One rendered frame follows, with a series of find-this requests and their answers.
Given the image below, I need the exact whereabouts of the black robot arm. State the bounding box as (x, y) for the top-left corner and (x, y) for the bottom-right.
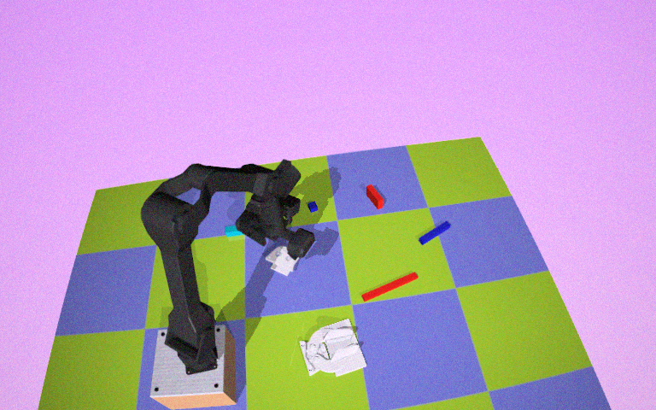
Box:
(141, 159), (301, 375)

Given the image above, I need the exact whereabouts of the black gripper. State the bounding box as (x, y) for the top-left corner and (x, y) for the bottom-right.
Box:
(235, 208), (315, 261)

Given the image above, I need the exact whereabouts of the teal rectangular block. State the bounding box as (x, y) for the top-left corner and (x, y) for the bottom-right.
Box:
(225, 226), (243, 237)

